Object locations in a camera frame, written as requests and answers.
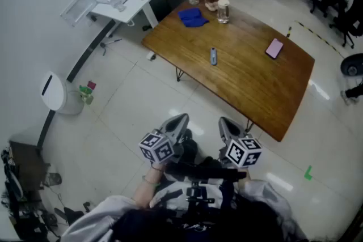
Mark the black tripod stick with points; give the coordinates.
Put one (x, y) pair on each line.
(109, 42)

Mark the person's black trouser legs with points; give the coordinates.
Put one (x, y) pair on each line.
(190, 147)

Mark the black chest camera mount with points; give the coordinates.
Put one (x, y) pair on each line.
(204, 174)

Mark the yellow black striped floor tape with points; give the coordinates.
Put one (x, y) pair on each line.
(312, 32)

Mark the person's left forearm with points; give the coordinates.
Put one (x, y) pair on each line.
(146, 192)

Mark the black hairpin table leg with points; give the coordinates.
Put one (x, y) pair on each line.
(179, 74)
(249, 124)

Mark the black wrist band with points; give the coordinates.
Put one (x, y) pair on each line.
(157, 169)

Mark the blue folded cloth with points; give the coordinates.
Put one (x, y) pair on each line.
(192, 17)

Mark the small clear glass cup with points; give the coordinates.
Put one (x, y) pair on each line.
(120, 6)

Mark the glass jar with white lid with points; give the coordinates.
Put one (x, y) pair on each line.
(223, 12)

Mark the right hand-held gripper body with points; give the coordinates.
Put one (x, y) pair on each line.
(241, 151)

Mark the dark grey chair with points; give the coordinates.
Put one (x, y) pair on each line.
(353, 65)

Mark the small red box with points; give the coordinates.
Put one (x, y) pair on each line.
(91, 85)

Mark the green plastic toy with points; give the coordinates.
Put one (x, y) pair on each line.
(86, 95)

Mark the person's grey hoodie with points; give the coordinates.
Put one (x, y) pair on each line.
(96, 215)

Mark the white desk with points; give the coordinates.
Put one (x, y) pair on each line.
(141, 5)

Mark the white round bin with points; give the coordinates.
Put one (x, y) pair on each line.
(55, 93)

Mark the pink smartphone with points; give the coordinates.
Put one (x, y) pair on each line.
(274, 48)

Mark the dark wooden cabinet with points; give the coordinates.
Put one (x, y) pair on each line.
(27, 161)

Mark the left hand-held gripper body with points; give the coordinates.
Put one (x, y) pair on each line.
(158, 147)

